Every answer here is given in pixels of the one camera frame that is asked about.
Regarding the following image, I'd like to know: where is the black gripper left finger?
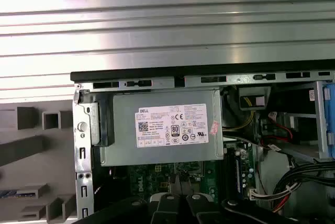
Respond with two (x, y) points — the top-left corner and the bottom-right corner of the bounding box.
(77, 193), (185, 224)

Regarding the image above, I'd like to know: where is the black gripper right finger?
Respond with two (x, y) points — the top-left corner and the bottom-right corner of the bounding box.
(185, 193), (298, 224)

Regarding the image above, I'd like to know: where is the green motherboard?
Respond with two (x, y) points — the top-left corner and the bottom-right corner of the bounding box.
(125, 140), (257, 204)

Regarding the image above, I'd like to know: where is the grey power supply unit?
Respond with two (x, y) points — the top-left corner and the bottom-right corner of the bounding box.
(99, 89), (225, 167)

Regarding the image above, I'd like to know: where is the black PC case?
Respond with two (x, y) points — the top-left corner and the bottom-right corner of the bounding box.
(70, 64), (335, 224)

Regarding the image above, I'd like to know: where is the grey parts rack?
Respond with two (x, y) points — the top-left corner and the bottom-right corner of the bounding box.
(0, 106), (78, 222)

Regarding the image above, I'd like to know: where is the grey metal drive cage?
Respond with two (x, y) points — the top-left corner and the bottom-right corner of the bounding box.
(258, 81), (335, 164)

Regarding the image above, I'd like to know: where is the blue plastic drive latch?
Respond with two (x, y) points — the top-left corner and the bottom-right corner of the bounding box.
(322, 84), (335, 160)

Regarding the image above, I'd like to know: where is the yellow wire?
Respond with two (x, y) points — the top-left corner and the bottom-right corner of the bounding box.
(224, 97), (256, 132)

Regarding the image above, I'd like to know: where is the black cable bundle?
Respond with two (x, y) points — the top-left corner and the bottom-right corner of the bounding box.
(272, 161), (335, 214)

